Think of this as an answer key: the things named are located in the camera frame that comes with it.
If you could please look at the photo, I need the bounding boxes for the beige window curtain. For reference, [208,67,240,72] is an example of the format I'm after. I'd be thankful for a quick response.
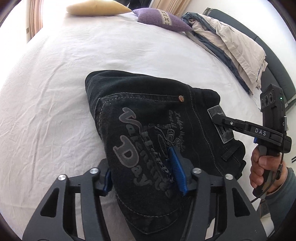
[149,0,191,18]

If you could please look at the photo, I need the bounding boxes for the black denim pants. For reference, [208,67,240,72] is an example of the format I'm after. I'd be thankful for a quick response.
[85,70,246,240]

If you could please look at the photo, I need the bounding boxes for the yellow pillow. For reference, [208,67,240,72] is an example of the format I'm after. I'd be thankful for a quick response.
[66,1,132,16]

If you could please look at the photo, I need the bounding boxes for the white bed sheet mattress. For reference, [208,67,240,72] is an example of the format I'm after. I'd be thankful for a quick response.
[1,13,262,237]

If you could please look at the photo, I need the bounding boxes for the beige and navy folded blanket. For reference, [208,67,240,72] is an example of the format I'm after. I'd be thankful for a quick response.
[182,12,268,95]

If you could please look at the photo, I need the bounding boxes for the person's grey sleeve forearm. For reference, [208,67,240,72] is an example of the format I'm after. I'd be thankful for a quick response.
[265,168,296,230]

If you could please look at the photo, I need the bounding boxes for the purple pillow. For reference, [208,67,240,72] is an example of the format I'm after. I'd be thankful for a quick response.
[132,8,192,32]

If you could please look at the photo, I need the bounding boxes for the person's right hand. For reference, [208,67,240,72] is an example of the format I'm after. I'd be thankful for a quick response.
[249,147,287,194]

